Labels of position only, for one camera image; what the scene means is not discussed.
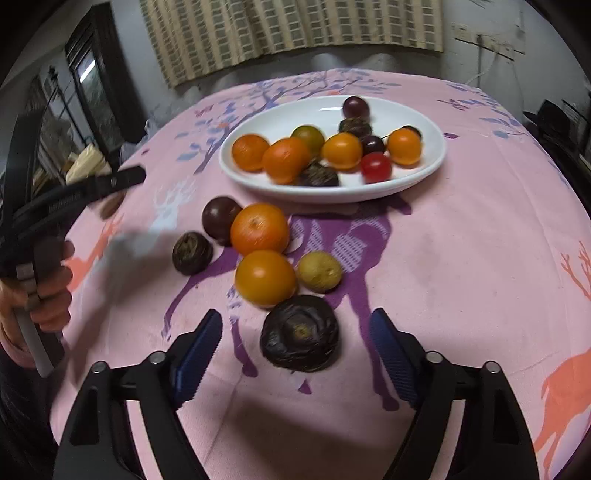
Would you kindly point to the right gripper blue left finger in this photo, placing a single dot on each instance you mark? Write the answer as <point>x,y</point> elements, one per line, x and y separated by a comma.
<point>192,352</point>

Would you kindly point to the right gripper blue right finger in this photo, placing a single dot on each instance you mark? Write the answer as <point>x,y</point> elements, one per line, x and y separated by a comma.
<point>398,351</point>

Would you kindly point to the orange yellow citrus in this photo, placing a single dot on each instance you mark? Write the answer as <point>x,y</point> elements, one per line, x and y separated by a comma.
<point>265,278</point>

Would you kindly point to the dark purple plum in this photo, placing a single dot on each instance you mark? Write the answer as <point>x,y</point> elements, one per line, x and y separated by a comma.
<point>217,218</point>

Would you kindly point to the large orange tangerine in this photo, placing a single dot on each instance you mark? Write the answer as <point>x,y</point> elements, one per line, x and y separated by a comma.
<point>260,226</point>

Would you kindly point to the red cherry tomato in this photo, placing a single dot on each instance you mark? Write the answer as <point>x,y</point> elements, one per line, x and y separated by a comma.
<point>376,167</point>

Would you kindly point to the person's left hand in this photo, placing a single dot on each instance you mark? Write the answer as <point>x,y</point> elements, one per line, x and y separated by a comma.
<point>50,313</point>

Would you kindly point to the cream lidded drink cup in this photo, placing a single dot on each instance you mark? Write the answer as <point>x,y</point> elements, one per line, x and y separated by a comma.
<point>88,163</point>

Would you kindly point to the yellow green small fruit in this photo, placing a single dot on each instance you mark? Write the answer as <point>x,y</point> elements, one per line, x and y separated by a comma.
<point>319,271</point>

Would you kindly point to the white plastic bag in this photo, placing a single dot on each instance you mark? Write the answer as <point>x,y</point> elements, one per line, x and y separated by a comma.
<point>128,148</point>

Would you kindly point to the dark framed picture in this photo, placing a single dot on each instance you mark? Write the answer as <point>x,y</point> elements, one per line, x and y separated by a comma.
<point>102,81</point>

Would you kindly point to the pink patterned tablecloth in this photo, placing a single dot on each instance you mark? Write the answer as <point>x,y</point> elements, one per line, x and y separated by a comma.
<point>488,258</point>

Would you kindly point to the orange kumquat right plate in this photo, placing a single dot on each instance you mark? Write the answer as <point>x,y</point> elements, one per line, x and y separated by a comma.
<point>405,147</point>

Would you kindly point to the orange tangerine plate left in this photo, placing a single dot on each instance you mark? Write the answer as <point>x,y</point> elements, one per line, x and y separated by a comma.
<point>247,151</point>

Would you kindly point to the orange tangerine bottom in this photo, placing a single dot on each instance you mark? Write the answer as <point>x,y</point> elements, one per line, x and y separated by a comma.
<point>286,159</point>

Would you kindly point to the dark cherry upper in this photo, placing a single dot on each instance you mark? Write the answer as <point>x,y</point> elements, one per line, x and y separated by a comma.
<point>413,129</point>

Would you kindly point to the green yellow tomato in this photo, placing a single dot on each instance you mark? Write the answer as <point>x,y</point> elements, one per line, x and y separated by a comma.
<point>312,137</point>

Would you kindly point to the dark red plum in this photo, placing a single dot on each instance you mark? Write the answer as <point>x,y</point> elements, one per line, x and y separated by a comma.
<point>356,107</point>

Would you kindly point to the beige checkered curtain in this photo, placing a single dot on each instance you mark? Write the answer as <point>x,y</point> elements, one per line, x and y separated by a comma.
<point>192,39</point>

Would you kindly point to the black hat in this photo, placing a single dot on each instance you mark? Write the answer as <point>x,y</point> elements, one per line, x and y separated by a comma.
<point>549,118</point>

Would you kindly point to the wall power strip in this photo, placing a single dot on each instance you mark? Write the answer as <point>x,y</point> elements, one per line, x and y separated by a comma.
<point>505,46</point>

